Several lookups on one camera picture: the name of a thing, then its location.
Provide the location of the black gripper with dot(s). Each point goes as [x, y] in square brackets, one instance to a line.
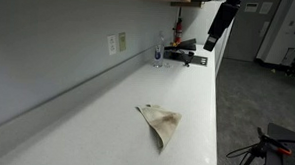
[225, 19]

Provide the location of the stained white towel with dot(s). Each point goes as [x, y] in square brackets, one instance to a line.
[162, 121]

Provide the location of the dark flat box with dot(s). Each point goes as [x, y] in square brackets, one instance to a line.
[199, 60]

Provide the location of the small black tripod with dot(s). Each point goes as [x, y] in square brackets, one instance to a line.
[189, 56]

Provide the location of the red fire extinguisher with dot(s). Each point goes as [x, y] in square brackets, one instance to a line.
[178, 32]

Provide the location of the grey door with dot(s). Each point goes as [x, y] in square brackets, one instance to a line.
[246, 36]

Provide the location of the crumpled clear plastic wrapper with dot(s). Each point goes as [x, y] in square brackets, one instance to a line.
[168, 64]

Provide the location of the clear plastic water bottle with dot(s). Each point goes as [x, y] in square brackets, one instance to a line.
[158, 56]

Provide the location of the small yellow floor object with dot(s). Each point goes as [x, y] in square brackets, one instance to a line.
[273, 70]

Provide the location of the beige wall switch plate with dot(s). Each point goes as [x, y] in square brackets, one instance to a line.
[122, 42]

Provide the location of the white wall outlet plate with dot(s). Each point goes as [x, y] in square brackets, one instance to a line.
[111, 45]

